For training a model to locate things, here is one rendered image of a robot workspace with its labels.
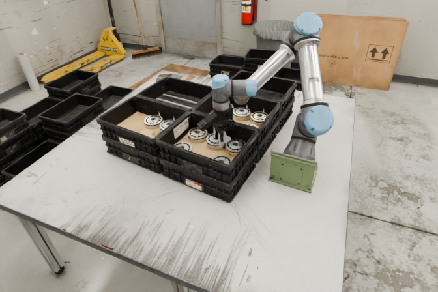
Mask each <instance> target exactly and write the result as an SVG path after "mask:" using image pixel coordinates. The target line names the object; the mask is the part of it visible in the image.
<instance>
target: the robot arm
mask: <svg viewBox="0 0 438 292"><path fill-rule="evenodd" d="M322 25H323V23H322V20H321V18H320V17H319V16H318V15H317V14H315V13H313V12H304V13H302V14H300V15H299V16H298V17H297V18H296V20H295V21H294V24H293V26H292V28H291V30H290V32H289V34H288V36H287V38H286V39H285V40H284V42H283V43H282V44H281V45H280V49H279V50H278V51H277V52H276V53H275V54H273V55H272V56H271V57H270V58H269V59H268V60H267V61H266V62H265V63H264V64H263V65H261V66H260V67H259V68H258V69H257V70H256V71H255V72H254V73H253V74H252V75H251V76H250V77H249V78H248V79H246V80H230V79H229V77H228V76H227V75H225V74H224V75H223V74H217V75H215V76H214V77H213V78H212V105H213V112H212V113H210V114H209V115H208V116H206V118H204V119H203V120H202V121H200V122H199V123H198V124H197V126H198V127H199V129H200V130H201V131H202V132H203V131H205V130H206V129H207V128H208V127H210V126H211V125H212V127H213V132H214V138H215V139H219V146H220V148H221V149H223V146H224V144H225V143H227V142H229V141H230V140H231V137H229V136H226V133H225V131H227V130H234V120H233V108H232V107H231V106H230V104H229V97H233V98H234V101H235V102H236V103H237V104H240V105H243V104H245V103H247V101H248V99H249V98H250V97H251V96H255V95H256V93H257V91H258V90H259V89H260V88H261V87H262V86H263V85H264V84H265V83H266V82H267V81H268V80H270V79H271V78H272V77H273V75H275V73H277V71H279V69H281V68H282V67H283V66H284V65H285V64H286V63H287V62H288V61H289V60H293V59H294V58H295V57H296V56H297V55H299V66H300V77H301V84H302V95H303V103H302V105H301V106H300V111H299V112H298V114H297V116H296V121H295V125H294V128H293V133H292V136H291V140H290V142H289V143H288V145H287V147H286V148H285V149H284V152H283V153H284V154H288V155H291V156H296V157H299V158H303V159H307V160H311V161H312V160H315V161H316V158H315V144H316V141H317V137H318V136H320V135H323V134H325V133H327V132H328V131H329V130H330V129H331V128H332V126H333V124H334V114H333V112H332V111H331V110H330V109H329V103H328V102H327V101H326V100H325V99H324V96H323V85H322V79H321V69H320V63H319V53H318V46H319V45H320V44H321V38H320V31H321V29H322ZM231 120H232V121H231ZM232 123H233V128H231V127H232V125H231V124H232Z"/></svg>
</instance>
